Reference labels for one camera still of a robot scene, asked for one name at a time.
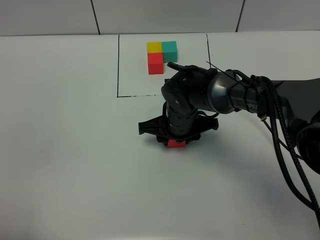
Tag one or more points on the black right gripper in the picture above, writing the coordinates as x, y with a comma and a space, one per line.
173, 125

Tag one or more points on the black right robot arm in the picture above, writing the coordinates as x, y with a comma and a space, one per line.
193, 91

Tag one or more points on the template red cube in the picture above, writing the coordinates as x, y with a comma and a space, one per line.
155, 63

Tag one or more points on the template teal cube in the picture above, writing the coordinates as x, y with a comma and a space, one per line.
170, 51

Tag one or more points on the template yellow cube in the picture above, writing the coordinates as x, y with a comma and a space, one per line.
154, 47

